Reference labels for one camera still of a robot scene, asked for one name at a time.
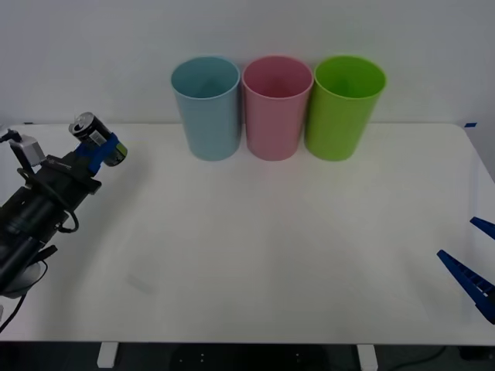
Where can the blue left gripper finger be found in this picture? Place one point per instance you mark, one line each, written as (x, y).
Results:
(81, 150)
(101, 154)

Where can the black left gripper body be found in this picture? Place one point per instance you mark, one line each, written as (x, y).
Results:
(65, 175)

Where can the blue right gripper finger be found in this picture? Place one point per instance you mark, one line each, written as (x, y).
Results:
(485, 227)
(470, 278)

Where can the black drink can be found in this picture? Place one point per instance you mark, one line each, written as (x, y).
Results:
(94, 128)

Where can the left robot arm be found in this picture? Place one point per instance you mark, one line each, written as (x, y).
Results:
(23, 216)

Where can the pale blue plastic bin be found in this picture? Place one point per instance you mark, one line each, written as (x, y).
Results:
(209, 120)

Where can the white table leg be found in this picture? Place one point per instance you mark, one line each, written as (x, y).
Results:
(107, 355)
(367, 356)

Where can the pink plastic bin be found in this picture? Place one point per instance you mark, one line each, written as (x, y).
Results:
(272, 123)

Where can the green plastic bin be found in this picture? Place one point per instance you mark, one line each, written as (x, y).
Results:
(336, 123)

